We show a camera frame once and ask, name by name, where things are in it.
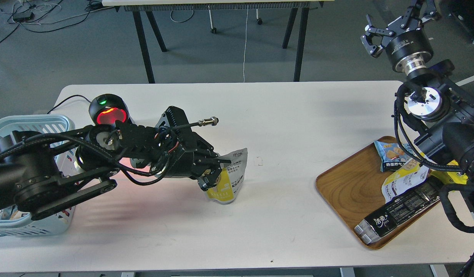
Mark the background black leg table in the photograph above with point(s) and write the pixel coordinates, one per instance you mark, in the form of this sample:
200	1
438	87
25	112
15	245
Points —
149	6

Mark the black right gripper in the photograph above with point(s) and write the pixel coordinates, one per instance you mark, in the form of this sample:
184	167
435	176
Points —
401	47

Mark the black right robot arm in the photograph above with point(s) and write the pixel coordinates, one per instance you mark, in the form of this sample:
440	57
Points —
435	115

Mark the wooden tray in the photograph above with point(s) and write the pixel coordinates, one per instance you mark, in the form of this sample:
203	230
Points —
352	188

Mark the black barcode scanner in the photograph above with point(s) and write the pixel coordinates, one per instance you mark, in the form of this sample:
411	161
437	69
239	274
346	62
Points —
107	109

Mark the black long snack package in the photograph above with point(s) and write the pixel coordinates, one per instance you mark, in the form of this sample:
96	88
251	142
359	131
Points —
398	211

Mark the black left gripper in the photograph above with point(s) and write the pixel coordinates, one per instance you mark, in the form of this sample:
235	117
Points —
193	157

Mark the light blue plastic basket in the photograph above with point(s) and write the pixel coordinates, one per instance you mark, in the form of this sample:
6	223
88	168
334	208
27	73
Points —
20	224

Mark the yellow white snack pouch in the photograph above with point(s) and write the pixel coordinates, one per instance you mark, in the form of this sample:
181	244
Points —
230	179

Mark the yellow white snack bag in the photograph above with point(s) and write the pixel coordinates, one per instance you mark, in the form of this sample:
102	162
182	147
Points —
410	175

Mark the blue snack packet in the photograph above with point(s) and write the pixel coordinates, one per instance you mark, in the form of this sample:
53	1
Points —
393	155

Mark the yellow cartoon snack packet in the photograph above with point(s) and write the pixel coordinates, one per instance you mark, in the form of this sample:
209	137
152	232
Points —
450	177

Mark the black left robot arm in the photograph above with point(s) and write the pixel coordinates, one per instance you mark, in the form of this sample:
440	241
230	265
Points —
47	165

